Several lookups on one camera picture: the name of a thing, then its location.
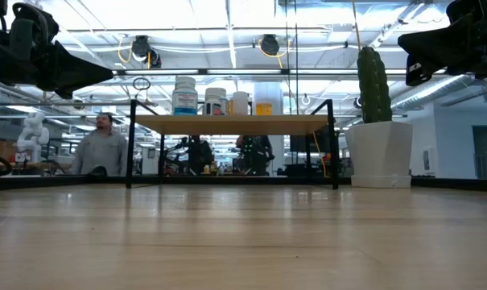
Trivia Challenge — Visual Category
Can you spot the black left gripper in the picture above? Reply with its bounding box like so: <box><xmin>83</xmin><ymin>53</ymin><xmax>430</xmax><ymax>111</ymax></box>
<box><xmin>0</xmin><ymin>0</ymin><xmax>114</xmax><ymax>100</ymax></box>

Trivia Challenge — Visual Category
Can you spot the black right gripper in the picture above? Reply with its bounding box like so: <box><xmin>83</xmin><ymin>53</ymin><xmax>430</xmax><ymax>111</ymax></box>
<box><xmin>397</xmin><ymin>0</ymin><xmax>487</xmax><ymax>87</ymax></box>

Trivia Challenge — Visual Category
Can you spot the white frosted plastic bottle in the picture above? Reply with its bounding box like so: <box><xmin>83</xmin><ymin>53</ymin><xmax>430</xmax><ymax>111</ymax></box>
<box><xmin>231</xmin><ymin>91</ymin><xmax>250</xmax><ymax>117</ymax></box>

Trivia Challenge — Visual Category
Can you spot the orange pill bottle white cap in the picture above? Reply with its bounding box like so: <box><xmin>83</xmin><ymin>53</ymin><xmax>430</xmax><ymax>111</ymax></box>
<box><xmin>255</xmin><ymin>101</ymin><xmax>274</xmax><ymax>117</ymax></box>

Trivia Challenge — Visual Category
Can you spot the person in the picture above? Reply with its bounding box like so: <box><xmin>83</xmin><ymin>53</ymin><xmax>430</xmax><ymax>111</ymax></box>
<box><xmin>233</xmin><ymin>135</ymin><xmax>275</xmax><ymax>177</ymax></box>
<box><xmin>185</xmin><ymin>135</ymin><xmax>215</xmax><ymax>177</ymax></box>
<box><xmin>71</xmin><ymin>112</ymin><xmax>130</xmax><ymax>177</ymax></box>

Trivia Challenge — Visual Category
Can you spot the green cactus in white pot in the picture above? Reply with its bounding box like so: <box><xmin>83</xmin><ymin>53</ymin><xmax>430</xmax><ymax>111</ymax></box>
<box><xmin>344</xmin><ymin>45</ymin><xmax>415</xmax><ymax>189</ymax></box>

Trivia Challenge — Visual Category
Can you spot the black screen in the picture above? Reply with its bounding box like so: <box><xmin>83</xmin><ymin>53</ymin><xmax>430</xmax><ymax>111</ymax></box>
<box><xmin>289</xmin><ymin>135</ymin><xmax>332</xmax><ymax>154</ymax></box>

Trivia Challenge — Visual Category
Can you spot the black ceiling cable reel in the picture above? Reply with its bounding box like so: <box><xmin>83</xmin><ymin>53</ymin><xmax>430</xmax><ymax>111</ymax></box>
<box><xmin>130</xmin><ymin>34</ymin><xmax>152</xmax><ymax>58</ymax></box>
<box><xmin>148</xmin><ymin>48</ymin><xmax>163</xmax><ymax>69</ymax></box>
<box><xmin>259</xmin><ymin>33</ymin><xmax>281</xmax><ymax>56</ymax></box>

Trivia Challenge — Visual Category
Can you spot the white wall dispenser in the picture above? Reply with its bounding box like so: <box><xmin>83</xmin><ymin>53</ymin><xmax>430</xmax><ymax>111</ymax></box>
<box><xmin>423</xmin><ymin>146</ymin><xmax>437</xmax><ymax>176</ymax></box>

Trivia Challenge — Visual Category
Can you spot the black aluminium rig frame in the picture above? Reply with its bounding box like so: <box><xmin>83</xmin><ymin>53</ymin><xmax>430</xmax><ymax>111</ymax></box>
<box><xmin>0</xmin><ymin>173</ymin><xmax>487</xmax><ymax>193</ymax></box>

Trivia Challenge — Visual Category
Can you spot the wooden shelf black metal frame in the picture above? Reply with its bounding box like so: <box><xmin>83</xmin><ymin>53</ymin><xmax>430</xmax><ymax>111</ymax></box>
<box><xmin>125</xmin><ymin>98</ymin><xmax>341</xmax><ymax>191</ymax></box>

